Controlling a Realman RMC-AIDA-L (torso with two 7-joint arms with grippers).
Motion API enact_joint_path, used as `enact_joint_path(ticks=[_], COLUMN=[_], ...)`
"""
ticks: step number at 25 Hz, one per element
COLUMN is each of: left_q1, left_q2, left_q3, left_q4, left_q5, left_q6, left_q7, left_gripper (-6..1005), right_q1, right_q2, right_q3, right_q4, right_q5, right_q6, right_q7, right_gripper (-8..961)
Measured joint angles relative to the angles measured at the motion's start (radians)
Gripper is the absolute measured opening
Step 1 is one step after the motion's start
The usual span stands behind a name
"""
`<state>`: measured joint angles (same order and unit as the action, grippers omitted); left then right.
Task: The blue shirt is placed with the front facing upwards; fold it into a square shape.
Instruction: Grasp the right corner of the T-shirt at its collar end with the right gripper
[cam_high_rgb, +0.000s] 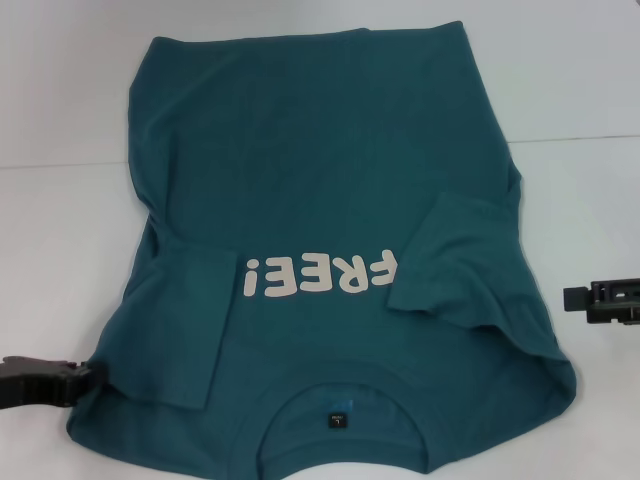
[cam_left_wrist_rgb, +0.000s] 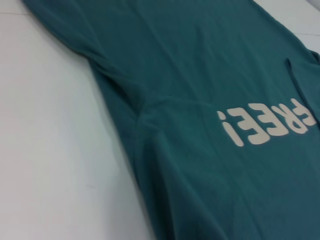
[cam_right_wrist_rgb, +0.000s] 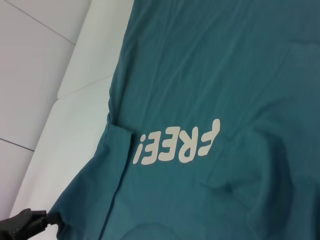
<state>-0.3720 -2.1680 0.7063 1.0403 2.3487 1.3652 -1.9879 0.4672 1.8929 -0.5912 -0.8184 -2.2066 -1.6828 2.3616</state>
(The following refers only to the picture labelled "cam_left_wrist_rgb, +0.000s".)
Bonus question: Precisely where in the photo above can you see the teal t-shirt with FREE print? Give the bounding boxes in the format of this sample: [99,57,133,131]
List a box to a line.
[21,0,320,240]

